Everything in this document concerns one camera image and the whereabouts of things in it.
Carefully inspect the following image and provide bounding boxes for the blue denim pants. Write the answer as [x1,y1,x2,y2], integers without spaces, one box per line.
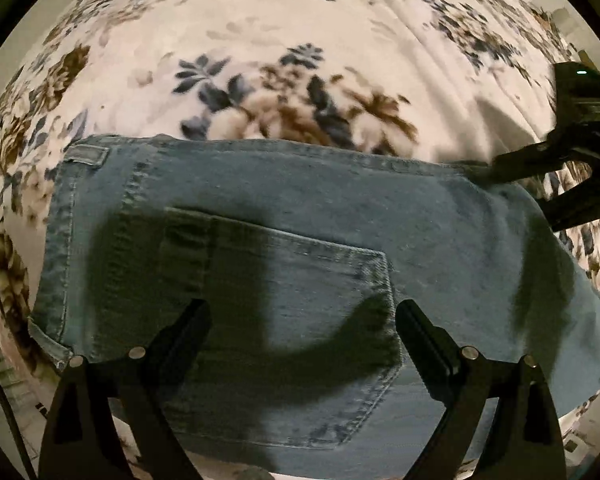
[28,134,600,479]

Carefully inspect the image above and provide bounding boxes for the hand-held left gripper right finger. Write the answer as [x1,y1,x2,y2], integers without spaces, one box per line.
[395,299,568,480]

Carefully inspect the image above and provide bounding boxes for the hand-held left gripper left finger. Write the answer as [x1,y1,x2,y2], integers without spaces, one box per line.
[38,298,212,480]

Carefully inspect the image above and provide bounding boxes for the floral printed blanket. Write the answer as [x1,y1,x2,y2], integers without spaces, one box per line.
[0,0,600,411]

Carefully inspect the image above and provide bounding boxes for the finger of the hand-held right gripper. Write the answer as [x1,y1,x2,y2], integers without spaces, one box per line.
[549,176,600,233]
[472,136,593,181]

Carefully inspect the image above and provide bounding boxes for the black cable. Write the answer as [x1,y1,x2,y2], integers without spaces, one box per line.
[0,347,37,480]

